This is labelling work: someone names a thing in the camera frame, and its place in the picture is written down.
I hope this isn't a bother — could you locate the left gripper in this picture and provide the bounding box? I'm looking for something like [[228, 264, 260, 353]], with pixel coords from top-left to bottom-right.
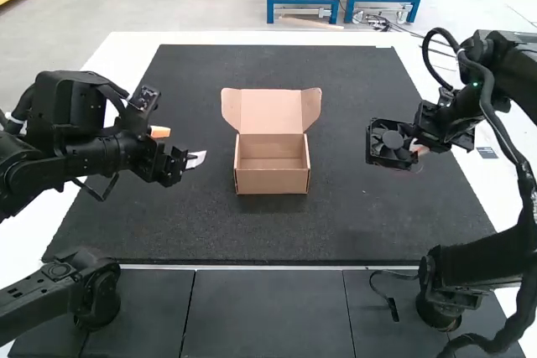
[[124, 122, 208, 189]]

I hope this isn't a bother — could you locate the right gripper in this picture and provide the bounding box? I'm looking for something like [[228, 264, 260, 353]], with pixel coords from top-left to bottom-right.
[[411, 100, 477, 157]]

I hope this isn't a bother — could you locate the black square fan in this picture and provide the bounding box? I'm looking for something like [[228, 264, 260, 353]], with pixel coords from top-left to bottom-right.
[[364, 117, 425, 174]]

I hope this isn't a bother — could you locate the cardboard box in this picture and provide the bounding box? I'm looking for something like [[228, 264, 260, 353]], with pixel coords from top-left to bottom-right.
[[221, 87, 323, 195]]

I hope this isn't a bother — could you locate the black mat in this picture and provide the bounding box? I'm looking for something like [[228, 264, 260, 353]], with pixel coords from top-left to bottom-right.
[[41, 44, 498, 267]]

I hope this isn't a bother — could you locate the aluminium edge strip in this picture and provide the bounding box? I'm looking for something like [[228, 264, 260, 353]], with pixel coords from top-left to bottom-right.
[[119, 264, 420, 272]]

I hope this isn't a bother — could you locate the dark base panel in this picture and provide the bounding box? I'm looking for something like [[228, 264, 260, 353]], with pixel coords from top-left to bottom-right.
[[180, 269, 358, 358], [342, 269, 528, 358], [8, 268, 196, 358]]

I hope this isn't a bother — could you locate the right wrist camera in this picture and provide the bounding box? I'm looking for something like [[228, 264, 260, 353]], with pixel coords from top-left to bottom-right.
[[437, 86, 458, 110]]

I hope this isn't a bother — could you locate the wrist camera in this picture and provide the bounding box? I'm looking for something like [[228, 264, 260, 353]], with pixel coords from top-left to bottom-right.
[[127, 84, 163, 124], [437, 86, 458, 110]]

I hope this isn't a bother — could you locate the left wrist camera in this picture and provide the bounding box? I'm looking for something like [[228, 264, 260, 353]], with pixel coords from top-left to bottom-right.
[[127, 84, 163, 124]]

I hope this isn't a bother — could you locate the thick ribbed black cable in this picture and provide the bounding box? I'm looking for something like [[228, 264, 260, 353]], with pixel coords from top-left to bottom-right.
[[435, 55, 537, 358]]

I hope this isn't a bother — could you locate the floor cable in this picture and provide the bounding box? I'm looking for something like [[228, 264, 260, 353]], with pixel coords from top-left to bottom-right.
[[363, 13, 425, 37]]

